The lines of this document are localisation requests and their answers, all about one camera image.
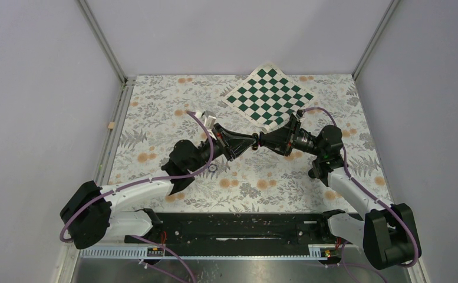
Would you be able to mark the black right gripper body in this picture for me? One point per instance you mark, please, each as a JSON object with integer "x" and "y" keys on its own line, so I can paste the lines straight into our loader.
{"x": 291, "y": 136}

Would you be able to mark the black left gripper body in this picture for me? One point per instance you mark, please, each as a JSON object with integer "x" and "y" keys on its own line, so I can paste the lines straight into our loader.
{"x": 224, "y": 142}

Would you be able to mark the black earbud charging case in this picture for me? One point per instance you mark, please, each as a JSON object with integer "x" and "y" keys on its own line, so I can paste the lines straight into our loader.
{"x": 256, "y": 143}

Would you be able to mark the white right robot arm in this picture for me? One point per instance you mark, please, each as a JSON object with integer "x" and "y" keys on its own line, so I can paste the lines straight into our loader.
{"x": 386, "y": 232}

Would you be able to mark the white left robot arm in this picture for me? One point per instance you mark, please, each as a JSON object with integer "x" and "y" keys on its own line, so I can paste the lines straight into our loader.
{"x": 95, "y": 213}

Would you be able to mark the blue poker chip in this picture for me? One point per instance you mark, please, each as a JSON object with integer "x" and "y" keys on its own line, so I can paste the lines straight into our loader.
{"x": 213, "y": 168}

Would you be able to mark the small black oval object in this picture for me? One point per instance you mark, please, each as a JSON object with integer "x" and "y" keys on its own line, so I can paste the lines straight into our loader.
{"x": 311, "y": 174}

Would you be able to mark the green white chessboard mat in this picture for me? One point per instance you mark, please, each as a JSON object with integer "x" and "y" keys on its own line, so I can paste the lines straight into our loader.
{"x": 267, "y": 97}

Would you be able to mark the floral table mat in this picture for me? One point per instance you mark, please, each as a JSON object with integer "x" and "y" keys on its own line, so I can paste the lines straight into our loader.
{"x": 258, "y": 181}

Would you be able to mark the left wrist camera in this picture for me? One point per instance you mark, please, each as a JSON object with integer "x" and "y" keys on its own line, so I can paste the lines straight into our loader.
{"x": 209, "y": 119}

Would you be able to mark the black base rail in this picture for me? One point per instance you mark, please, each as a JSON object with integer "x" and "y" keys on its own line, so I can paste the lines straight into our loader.
{"x": 248, "y": 234}

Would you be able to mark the white cable duct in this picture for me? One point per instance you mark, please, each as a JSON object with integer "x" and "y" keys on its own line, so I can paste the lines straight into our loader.
{"x": 314, "y": 253}

